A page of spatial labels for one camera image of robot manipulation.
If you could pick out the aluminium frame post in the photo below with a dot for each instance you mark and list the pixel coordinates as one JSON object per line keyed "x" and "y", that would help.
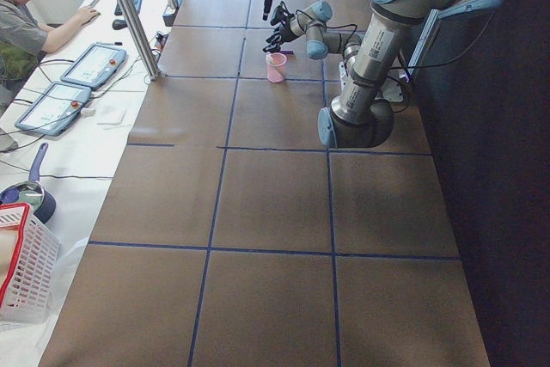
{"x": 139, "y": 37}

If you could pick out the pink mesh pen holder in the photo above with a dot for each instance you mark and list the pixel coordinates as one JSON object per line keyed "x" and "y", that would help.
{"x": 275, "y": 73}

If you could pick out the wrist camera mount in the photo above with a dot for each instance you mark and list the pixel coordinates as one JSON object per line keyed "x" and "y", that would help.
{"x": 281, "y": 15}

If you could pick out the far teach pendant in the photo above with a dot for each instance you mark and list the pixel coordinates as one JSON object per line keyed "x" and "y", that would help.
{"x": 95, "y": 66}

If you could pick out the teach pendant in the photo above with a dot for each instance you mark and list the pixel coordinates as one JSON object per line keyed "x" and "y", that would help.
{"x": 54, "y": 110}
{"x": 95, "y": 66}

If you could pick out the near teach pendant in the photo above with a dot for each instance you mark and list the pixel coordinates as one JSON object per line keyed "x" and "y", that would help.
{"x": 54, "y": 110}

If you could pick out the black computer mouse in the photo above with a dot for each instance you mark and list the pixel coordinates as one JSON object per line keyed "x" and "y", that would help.
{"x": 119, "y": 24}

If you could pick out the blue pot with handle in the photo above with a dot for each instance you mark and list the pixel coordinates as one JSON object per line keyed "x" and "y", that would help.
{"x": 31, "y": 192}

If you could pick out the seated person in grey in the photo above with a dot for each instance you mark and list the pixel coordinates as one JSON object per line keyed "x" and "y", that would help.
{"x": 25, "y": 41}

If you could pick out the black box under cup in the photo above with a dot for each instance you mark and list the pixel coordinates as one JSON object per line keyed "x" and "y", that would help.
{"x": 169, "y": 16}

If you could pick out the white plastic basket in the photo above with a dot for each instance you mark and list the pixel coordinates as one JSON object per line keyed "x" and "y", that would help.
{"x": 27, "y": 265}

